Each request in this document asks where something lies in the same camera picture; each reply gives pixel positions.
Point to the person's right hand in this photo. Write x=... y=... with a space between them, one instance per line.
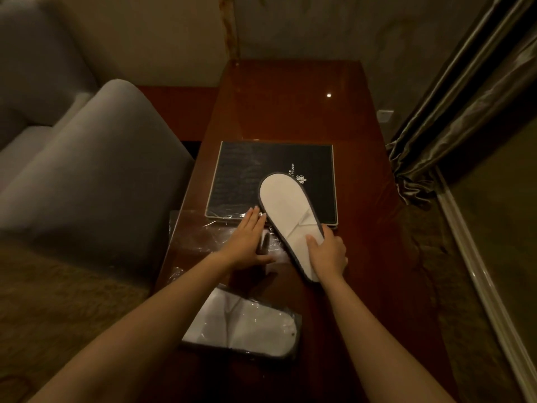
x=329 y=260

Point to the person's left hand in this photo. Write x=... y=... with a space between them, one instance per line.
x=243 y=245

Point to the person's right thumb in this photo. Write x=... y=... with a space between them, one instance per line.
x=311 y=249

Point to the person's left thumb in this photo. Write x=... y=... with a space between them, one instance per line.
x=265 y=260

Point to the white slipper with grey edge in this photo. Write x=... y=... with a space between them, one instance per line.
x=282 y=203

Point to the clear plastic bag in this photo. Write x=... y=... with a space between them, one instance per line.
x=197 y=241

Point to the person's left forearm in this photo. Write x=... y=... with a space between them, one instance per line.
x=138 y=327

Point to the person's right forearm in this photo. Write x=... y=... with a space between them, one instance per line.
x=373 y=344

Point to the white slippers in plastic bag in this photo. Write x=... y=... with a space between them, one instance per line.
x=243 y=325

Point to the black rectangular tray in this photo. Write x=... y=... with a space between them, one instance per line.
x=239 y=180

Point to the grey upholstered armchair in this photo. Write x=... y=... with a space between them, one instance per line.
x=92 y=172

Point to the shiny olive curtain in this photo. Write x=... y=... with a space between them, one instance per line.
x=465 y=117

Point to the white wall socket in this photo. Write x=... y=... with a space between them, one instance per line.
x=385 y=116

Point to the pale window frame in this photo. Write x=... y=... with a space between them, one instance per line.
x=486 y=285

